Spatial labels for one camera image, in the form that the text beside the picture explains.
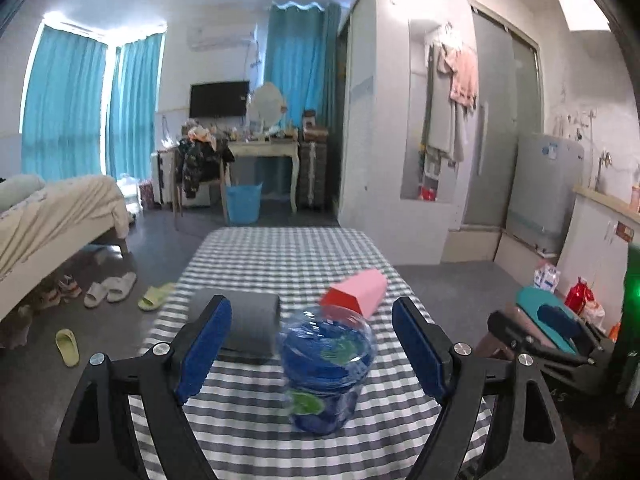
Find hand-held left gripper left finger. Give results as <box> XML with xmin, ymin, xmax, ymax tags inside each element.
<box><xmin>47</xmin><ymin>295</ymin><xmax>233</xmax><ymax>480</ymax></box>

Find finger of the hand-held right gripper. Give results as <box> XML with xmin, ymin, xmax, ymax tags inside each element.
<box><xmin>537</xmin><ymin>304</ymin><xmax>617</xmax><ymax>353</ymax></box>
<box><xmin>486</xmin><ymin>310</ymin><xmax>608</xmax><ymax>397</ymax></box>

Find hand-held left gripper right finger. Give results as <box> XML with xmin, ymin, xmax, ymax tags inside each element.
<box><xmin>391</xmin><ymin>296</ymin><xmax>573</xmax><ymax>480</ymax></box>

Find teal stool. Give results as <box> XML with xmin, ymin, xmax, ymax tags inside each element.
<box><xmin>516</xmin><ymin>287</ymin><xmax>594</xmax><ymax>356</ymax></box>

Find red bottle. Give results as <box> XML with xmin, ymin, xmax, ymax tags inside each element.
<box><xmin>565</xmin><ymin>275</ymin><xmax>597</xmax><ymax>314</ymax></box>

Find white blue packet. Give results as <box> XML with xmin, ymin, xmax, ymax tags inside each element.
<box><xmin>533</xmin><ymin>262</ymin><xmax>561</xmax><ymax>291</ymax></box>

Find green slipper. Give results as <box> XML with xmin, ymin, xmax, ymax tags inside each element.
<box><xmin>55</xmin><ymin>329</ymin><xmax>81</xmax><ymax>367</ymax></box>
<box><xmin>137</xmin><ymin>282</ymin><xmax>176</xmax><ymax>311</ymax></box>

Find red pink box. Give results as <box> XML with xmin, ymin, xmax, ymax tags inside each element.
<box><xmin>320</xmin><ymin>268</ymin><xmax>388</xmax><ymax>320</ymax></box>

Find white counter cabinet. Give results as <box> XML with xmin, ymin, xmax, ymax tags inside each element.
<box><xmin>556</xmin><ymin>185</ymin><xmax>640</xmax><ymax>307</ymax></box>

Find white slipper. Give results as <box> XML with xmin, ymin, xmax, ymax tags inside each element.
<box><xmin>106</xmin><ymin>272</ymin><xmax>138</xmax><ymax>304</ymax></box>
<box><xmin>83</xmin><ymin>281</ymin><xmax>109</xmax><ymax>309</ymax></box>

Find grey white checkered tablecloth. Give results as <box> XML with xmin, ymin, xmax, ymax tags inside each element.
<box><xmin>127</xmin><ymin>227</ymin><xmax>493</xmax><ymax>480</ymax></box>

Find grey refrigerator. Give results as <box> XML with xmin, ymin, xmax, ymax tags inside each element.
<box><xmin>504</xmin><ymin>132</ymin><xmax>586</xmax><ymax>257</ymax></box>

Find blue plastic bucket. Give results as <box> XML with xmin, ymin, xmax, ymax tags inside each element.
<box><xmin>225</xmin><ymin>182</ymin><xmax>264</xmax><ymax>225</ymax></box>

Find shoes under bed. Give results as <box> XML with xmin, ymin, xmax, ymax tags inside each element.
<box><xmin>34</xmin><ymin>274</ymin><xmax>84</xmax><ymax>312</ymax></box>

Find wooden chair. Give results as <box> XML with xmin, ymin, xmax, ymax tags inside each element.
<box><xmin>172</xmin><ymin>147</ymin><xmax>234</xmax><ymax>227</ymax></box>

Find pile of clothes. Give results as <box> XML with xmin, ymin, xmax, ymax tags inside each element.
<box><xmin>175</xmin><ymin>126</ymin><xmax>235</xmax><ymax>199</ymax></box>

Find bed with beige blanket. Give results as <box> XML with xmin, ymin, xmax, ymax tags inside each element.
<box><xmin>0</xmin><ymin>175</ymin><xmax>136</xmax><ymax>322</ymax></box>

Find frosted glass sliding door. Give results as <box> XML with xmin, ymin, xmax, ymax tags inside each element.
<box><xmin>462</xmin><ymin>2</ymin><xmax>544</xmax><ymax>234</ymax></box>

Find striped drawer cabinet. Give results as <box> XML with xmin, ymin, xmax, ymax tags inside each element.
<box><xmin>298</xmin><ymin>140</ymin><xmax>329</xmax><ymax>212</ymax></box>

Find cream dressing table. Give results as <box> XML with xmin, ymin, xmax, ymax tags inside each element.
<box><xmin>227</xmin><ymin>136</ymin><xmax>301</xmax><ymax>214</ymax></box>

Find grey hanging garment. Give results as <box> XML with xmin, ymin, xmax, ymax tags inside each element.
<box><xmin>423</xmin><ymin>40</ymin><xmax>467</xmax><ymax>164</ymax></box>

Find grey green pillow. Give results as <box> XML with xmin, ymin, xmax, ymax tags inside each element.
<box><xmin>0</xmin><ymin>175</ymin><xmax>47</xmax><ymax>212</ymax></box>

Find brown box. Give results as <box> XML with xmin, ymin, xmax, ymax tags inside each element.
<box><xmin>301</xmin><ymin>110</ymin><xmax>330</xmax><ymax>142</ymax></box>

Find narrow teal curtain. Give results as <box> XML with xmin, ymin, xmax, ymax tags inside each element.
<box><xmin>106</xmin><ymin>35</ymin><xmax>166</xmax><ymax>181</ymax></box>

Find black television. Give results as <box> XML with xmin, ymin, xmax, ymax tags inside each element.
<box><xmin>189</xmin><ymin>80</ymin><xmax>250</xmax><ymax>119</ymax></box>

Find oval vanity mirror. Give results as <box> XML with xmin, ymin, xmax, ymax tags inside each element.
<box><xmin>248</xmin><ymin>82</ymin><xmax>287</xmax><ymax>137</ymax></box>

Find pink hanging garment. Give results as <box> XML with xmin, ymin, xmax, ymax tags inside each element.
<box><xmin>448</xmin><ymin>42</ymin><xmax>480</xmax><ymax>111</ymax></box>

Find wide teal curtain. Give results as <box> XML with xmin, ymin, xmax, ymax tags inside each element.
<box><xmin>21</xmin><ymin>24</ymin><xmax>109</xmax><ymax>182</ymax></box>

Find tall teal curtain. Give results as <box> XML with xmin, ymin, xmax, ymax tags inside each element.
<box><xmin>263</xmin><ymin>2</ymin><xmax>342</xmax><ymax>196</ymax></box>

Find white air conditioner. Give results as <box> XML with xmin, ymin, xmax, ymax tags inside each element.
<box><xmin>187</xmin><ymin>22</ymin><xmax>256</xmax><ymax>52</ymax></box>

